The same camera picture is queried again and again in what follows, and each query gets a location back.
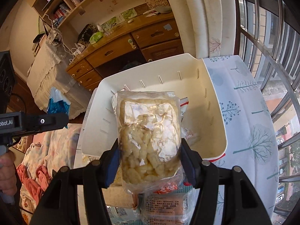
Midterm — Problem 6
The black patterned box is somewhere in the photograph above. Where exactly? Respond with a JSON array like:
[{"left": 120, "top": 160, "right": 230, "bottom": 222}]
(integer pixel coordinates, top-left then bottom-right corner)
[{"left": 77, "top": 24, "right": 98, "bottom": 44}]

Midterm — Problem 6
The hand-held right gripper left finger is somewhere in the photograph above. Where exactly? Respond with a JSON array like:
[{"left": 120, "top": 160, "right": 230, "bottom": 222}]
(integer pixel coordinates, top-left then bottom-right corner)
[{"left": 29, "top": 142, "right": 122, "bottom": 225}]

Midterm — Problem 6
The clear puffed rice snack packet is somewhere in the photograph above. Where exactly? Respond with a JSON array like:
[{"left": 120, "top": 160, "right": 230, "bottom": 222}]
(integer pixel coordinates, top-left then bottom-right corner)
[{"left": 116, "top": 91, "right": 184, "bottom": 195}]

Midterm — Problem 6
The pale snack packet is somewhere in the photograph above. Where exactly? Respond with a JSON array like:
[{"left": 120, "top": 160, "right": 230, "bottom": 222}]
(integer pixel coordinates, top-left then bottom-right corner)
[{"left": 103, "top": 169, "right": 141, "bottom": 225}]

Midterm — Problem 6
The floral blanket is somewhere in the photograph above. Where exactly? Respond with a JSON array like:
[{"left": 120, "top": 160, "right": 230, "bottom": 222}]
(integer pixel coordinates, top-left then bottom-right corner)
[{"left": 14, "top": 122, "right": 83, "bottom": 216}]

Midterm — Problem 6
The blue plastic bag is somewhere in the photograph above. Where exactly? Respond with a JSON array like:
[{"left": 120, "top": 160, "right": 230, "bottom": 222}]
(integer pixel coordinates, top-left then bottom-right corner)
[{"left": 47, "top": 87, "right": 71, "bottom": 120}]

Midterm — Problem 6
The person's left hand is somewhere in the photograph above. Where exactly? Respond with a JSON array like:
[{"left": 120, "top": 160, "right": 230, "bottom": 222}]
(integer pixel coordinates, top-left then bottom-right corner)
[{"left": 0, "top": 151, "right": 18, "bottom": 197}]

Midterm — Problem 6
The wooden desk with drawers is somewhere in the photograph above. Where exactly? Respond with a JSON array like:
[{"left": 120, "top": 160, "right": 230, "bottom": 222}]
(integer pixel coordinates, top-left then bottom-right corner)
[{"left": 66, "top": 12, "right": 185, "bottom": 92}]

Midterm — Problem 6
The white patterned pouch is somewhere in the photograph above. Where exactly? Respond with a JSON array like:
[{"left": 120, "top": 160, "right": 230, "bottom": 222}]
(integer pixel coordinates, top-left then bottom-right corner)
[{"left": 46, "top": 28, "right": 63, "bottom": 47}]

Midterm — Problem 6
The white power strip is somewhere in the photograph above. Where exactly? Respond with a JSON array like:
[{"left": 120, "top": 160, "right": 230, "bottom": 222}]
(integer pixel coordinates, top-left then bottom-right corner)
[{"left": 72, "top": 46, "right": 85, "bottom": 57}]

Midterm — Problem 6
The green tissue pack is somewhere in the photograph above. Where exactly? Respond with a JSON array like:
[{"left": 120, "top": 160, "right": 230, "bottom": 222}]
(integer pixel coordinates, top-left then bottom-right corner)
[{"left": 89, "top": 32, "right": 104, "bottom": 44}]

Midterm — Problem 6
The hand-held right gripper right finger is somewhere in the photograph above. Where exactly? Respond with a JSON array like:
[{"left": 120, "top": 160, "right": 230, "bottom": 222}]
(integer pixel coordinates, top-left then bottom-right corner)
[{"left": 180, "top": 140, "right": 272, "bottom": 225}]

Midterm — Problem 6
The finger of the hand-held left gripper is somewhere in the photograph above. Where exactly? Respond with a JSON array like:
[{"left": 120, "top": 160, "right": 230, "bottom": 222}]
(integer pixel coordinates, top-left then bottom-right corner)
[{"left": 21, "top": 112, "right": 69, "bottom": 136}]

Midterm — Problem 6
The white plastic basket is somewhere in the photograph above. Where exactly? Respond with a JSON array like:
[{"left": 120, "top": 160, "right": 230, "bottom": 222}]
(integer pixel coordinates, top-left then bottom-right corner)
[{"left": 80, "top": 53, "right": 228, "bottom": 169}]

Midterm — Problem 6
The pink cloth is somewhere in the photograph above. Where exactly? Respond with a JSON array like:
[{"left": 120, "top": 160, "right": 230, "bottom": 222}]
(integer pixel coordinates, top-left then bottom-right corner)
[{"left": 16, "top": 164, "right": 52, "bottom": 205}]

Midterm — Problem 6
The white curtain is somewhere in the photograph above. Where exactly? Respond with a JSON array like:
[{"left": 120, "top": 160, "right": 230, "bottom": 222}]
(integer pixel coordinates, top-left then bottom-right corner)
[{"left": 159, "top": 0, "right": 235, "bottom": 59}]

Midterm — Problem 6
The orange snack packet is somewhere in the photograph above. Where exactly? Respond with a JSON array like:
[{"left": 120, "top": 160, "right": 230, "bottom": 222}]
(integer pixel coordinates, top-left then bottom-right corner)
[
  {"left": 140, "top": 212, "right": 191, "bottom": 225},
  {"left": 142, "top": 191, "right": 195, "bottom": 216}
]

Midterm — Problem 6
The white printed bag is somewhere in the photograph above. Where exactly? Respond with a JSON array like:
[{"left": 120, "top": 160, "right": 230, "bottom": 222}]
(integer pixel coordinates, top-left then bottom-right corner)
[{"left": 142, "top": 0, "right": 173, "bottom": 14}]

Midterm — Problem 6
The wooden bookshelf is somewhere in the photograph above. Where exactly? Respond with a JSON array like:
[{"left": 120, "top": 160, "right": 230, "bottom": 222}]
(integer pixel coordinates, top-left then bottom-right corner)
[{"left": 31, "top": 0, "right": 162, "bottom": 30}]

